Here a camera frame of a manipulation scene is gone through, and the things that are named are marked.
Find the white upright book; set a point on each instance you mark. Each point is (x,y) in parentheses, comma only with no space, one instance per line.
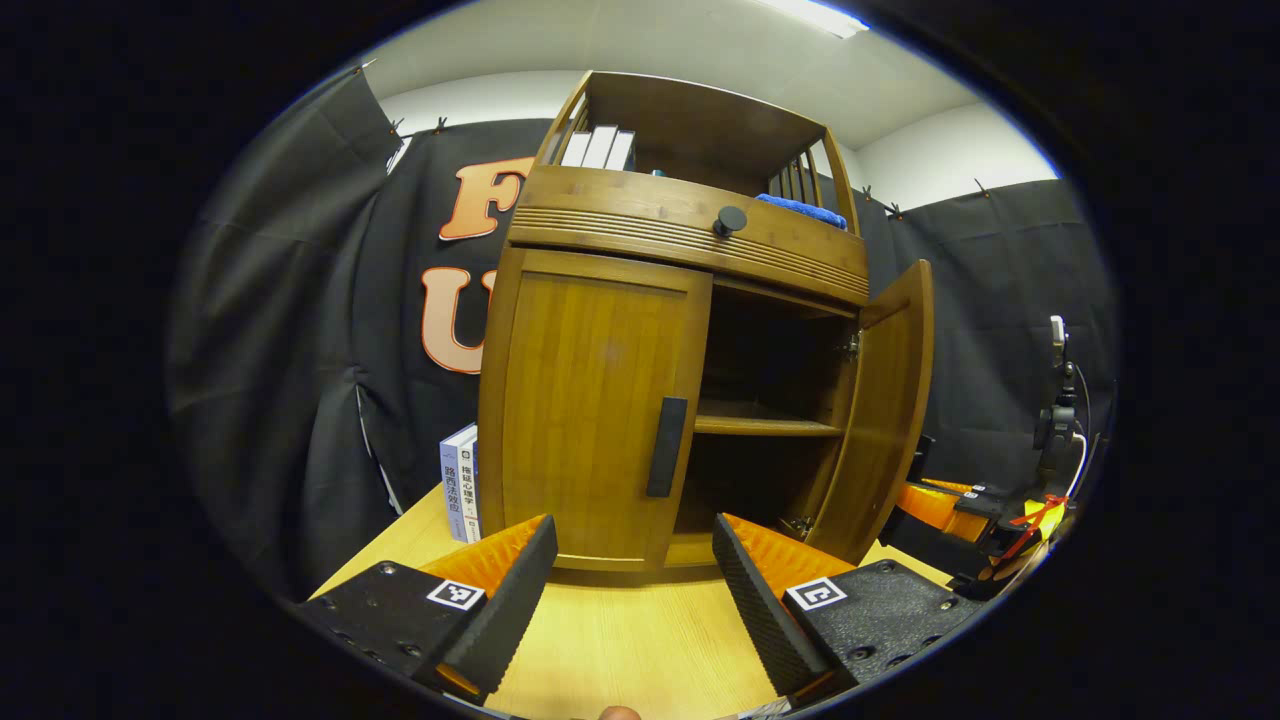
(622,150)
(600,147)
(577,148)

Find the black round drawer knob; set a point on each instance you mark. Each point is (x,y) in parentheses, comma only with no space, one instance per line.
(730,220)

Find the wooden cabinet drawer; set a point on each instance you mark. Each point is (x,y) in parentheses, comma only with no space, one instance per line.
(620,215)

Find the wooden cabinet door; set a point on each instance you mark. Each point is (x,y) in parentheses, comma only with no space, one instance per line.
(590,410)
(885,420)

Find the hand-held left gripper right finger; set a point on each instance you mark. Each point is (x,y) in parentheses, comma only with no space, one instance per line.
(760,610)

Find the wooden inner cabinet shelf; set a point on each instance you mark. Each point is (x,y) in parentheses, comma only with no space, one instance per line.
(760,422)

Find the wooden double-door shoe cabinet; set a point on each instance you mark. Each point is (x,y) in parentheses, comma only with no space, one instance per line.
(700,120)

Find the black backdrop cloth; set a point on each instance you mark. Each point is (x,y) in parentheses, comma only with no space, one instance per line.
(300,350)

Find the ceiling light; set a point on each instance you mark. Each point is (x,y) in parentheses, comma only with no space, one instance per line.
(815,15)

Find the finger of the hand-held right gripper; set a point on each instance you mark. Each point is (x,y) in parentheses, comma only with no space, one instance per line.
(930,505)

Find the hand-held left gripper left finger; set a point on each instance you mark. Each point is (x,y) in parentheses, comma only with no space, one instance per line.
(505,620)

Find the metal door hinge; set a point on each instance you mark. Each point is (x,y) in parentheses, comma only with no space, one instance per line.
(851,346)
(798,524)

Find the blue towel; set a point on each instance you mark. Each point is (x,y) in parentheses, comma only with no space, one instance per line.
(805,210)

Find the white blue spine book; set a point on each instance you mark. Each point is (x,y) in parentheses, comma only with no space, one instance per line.
(472,490)
(452,485)

